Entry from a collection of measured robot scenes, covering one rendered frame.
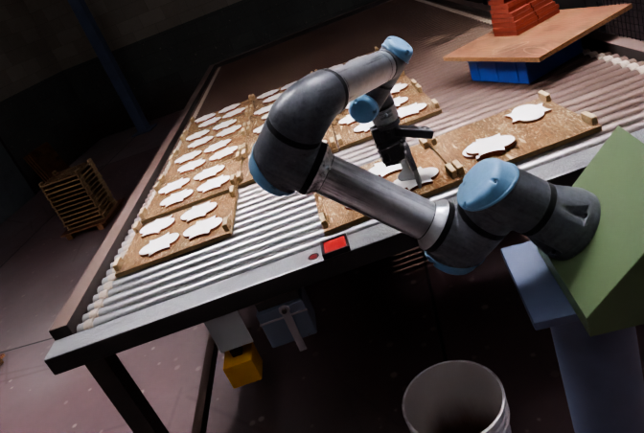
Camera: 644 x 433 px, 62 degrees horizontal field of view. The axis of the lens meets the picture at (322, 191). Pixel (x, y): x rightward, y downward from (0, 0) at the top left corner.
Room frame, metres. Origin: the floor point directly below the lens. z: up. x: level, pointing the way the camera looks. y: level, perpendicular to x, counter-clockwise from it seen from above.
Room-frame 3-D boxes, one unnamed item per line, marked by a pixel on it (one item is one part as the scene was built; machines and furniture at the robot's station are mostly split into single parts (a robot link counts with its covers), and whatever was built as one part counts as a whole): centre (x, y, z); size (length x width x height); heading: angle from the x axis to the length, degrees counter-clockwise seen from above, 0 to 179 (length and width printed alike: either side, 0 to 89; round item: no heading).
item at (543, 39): (2.07, -1.00, 1.03); 0.50 x 0.50 x 0.02; 20
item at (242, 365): (1.29, 0.40, 0.74); 0.09 x 0.08 x 0.24; 86
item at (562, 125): (1.50, -0.59, 0.93); 0.41 x 0.35 x 0.02; 87
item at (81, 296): (3.40, 0.69, 0.90); 4.04 x 0.06 x 0.10; 176
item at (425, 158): (1.52, -0.17, 0.93); 0.41 x 0.35 x 0.02; 88
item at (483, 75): (2.04, -0.94, 0.97); 0.31 x 0.31 x 0.10; 20
